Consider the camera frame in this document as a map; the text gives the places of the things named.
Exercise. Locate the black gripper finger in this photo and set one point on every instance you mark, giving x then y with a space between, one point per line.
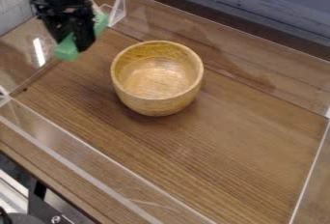
82 31
57 27

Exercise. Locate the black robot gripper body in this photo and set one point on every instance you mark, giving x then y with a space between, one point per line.
64 12

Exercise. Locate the green rectangular block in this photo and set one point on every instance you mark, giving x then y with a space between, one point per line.
65 49

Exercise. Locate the brown wooden bowl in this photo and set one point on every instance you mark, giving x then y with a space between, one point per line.
156 77

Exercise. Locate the clear acrylic corner bracket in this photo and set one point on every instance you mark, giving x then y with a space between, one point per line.
113 13

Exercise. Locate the clear acrylic front wall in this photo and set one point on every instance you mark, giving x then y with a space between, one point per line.
111 194

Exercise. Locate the black table leg mount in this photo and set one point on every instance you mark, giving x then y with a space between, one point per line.
46 207

